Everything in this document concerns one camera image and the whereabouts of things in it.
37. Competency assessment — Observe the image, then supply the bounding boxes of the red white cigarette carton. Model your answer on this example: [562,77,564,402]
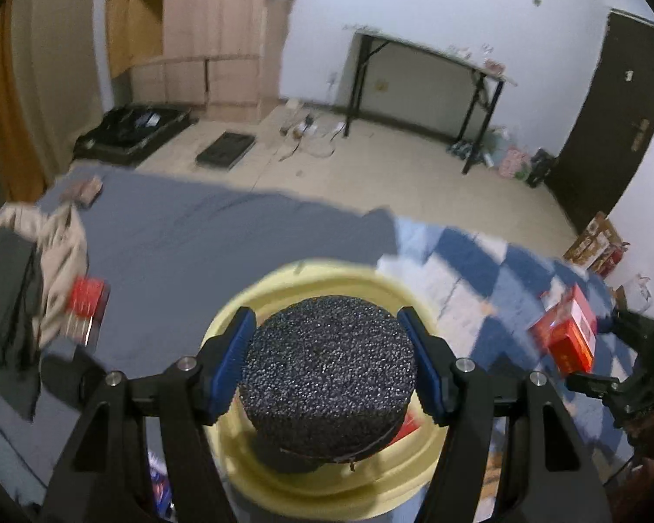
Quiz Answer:
[529,285,598,377]

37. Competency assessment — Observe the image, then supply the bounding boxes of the yellow plastic basin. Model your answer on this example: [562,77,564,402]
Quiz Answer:
[205,260,446,522]

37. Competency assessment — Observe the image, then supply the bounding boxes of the dark speckled round disc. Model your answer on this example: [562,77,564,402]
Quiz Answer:
[239,295,417,473]

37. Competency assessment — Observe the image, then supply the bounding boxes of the printed cardboard box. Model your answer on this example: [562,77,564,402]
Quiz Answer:
[563,211,630,278]

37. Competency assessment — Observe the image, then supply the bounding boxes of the red box in basin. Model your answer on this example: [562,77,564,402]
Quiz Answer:
[390,410,420,445]

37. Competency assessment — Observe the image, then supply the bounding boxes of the small red box on bed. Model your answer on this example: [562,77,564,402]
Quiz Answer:
[62,276,109,347]

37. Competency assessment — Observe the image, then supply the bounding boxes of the blue white checkered rug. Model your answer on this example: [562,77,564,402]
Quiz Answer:
[377,216,632,466]

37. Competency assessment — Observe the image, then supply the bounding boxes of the beige and black clothes pile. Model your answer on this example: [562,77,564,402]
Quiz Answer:
[0,203,88,421]

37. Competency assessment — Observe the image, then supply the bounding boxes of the grey bed sheet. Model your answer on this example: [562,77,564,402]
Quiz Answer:
[0,162,402,519]

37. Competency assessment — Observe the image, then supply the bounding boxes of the black bag by door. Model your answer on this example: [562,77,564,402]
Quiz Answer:
[526,149,556,188]

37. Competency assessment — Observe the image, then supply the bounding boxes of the pink plastic bag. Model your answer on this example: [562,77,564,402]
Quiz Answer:
[498,146,530,181]

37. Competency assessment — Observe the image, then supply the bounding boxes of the dark brown door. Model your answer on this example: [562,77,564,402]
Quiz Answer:
[546,12,654,231]

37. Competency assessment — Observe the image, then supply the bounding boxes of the open black case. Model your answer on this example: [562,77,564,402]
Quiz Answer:
[73,104,194,166]

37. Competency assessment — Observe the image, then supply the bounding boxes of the black flat tray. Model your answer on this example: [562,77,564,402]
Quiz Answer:
[194,131,256,170]

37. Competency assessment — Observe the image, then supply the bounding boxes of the black folding table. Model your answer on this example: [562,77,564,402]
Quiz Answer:
[340,26,516,175]

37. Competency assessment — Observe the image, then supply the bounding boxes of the wooden cabinet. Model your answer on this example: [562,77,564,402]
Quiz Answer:
[106,0,292,123]

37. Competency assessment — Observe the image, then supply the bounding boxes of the white power strip with cables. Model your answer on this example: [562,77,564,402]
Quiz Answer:
[279,112,346,163]

